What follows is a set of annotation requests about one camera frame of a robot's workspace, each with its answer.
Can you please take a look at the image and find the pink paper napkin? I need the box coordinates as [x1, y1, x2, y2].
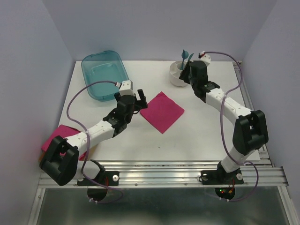
[140, 91, 185, 134]

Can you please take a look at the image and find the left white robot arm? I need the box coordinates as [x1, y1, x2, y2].
[39, 89, 148, 186]

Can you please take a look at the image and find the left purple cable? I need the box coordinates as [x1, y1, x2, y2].
[66, 81, 125, 204]

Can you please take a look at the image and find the pink napkin stack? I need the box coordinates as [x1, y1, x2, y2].
[41, 125, 81, 152]

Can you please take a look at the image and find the teal plastic bin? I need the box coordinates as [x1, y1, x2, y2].
[81, 51, 128, 102]

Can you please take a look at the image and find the white utensil holder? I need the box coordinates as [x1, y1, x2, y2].
[169, 61, 188, 87]

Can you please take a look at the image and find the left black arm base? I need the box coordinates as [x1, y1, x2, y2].
[75, 160, 120, 186]

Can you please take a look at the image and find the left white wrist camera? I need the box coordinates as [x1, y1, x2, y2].
[119, 80, 134, 96]

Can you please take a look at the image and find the aluminium frame rail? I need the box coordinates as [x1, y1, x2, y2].
[28, 60, 300, 225]

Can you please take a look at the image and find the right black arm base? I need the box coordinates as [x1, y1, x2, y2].
[198, 162, 244, 185]

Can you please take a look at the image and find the teal plastic spoon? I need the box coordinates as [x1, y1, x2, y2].
[180, 50, 189, 70]

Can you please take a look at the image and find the brown cardboard tray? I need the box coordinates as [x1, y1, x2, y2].
[38, 145, 97, 163]

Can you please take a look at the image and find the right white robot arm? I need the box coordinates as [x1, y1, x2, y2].
[180, 60, 269, 184]

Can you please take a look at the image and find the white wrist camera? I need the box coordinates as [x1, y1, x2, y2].
[119, 80, 134, 96]
[198, 52, 211, 66]

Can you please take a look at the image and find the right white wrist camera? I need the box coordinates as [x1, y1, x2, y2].
[198, 52, 211, 66]

